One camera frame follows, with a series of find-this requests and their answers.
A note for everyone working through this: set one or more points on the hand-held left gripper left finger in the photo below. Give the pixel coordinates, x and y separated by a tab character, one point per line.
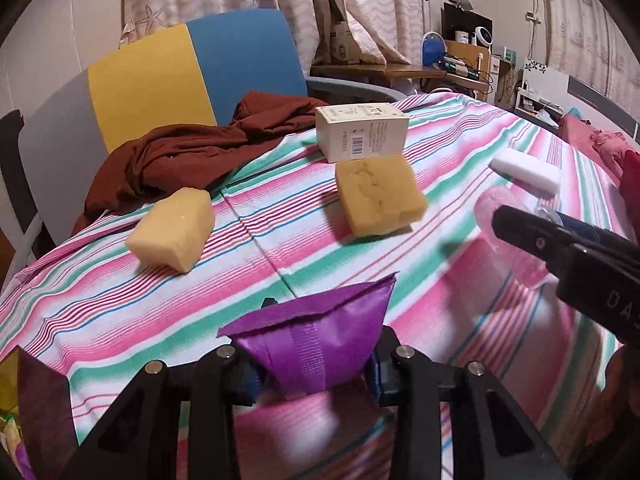
247	385

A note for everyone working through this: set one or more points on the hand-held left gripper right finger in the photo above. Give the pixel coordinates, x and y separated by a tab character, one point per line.
381	375

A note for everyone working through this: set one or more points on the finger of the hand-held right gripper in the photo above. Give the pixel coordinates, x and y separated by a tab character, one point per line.
585	227
530	232

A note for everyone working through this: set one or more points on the pink bumpy plastic bottle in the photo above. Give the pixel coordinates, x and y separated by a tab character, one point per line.
505	255

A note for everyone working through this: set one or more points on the purple foil packet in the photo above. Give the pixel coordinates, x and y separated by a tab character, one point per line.
320	340

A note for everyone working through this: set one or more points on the white foam sponge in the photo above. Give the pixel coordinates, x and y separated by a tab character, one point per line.
525	170

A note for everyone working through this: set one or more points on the striped tablecloth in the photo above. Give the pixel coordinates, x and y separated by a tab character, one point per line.
280	270

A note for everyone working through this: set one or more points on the dark headboard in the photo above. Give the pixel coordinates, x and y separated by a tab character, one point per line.
602	105

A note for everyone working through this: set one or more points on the brown torn sponge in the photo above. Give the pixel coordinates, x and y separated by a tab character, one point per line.
380	195

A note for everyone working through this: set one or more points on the white flowered cabinet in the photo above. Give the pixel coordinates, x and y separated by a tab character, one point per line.
537	77

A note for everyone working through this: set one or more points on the pale yellow sponge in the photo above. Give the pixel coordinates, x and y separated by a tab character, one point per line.
172	230

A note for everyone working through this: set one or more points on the white cardboard box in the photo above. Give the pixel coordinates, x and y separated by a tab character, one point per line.
360	130

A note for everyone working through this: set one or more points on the small white fan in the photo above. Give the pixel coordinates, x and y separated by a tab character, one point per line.
483	35

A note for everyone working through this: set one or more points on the dark storage bag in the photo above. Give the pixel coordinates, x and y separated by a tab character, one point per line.
40	410

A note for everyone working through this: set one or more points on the black monitor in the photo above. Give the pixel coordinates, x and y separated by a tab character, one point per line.
465	22

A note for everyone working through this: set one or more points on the wooden desk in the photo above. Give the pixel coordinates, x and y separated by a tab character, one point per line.
380	71

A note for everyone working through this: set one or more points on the red-brown cloth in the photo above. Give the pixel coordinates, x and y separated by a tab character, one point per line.
190	155

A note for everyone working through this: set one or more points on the yellow and blue chair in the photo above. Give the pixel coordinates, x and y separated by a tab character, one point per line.
165	75

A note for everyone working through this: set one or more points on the patterned wall curtain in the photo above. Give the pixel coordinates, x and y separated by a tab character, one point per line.
590	20

